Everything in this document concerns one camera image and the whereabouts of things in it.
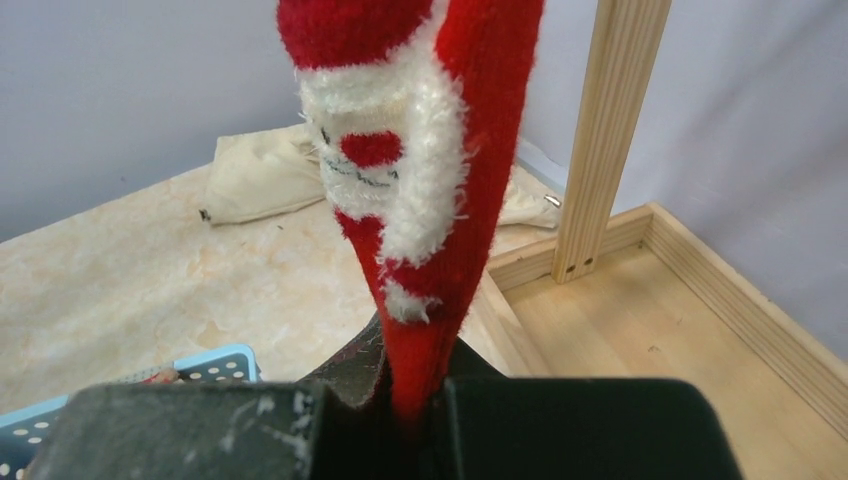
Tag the wooden hanger stand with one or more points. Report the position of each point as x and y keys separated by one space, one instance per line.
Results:
x=638 y=293

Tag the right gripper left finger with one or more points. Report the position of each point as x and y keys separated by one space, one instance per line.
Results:
x=323 y=426

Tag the beige crumpled cloth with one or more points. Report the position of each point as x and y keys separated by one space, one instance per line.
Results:
x=265 y=179

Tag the red santa sock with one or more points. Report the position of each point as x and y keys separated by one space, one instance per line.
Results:
x=414 y=108

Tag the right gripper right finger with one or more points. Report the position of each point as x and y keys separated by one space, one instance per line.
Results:
x=486 y=425

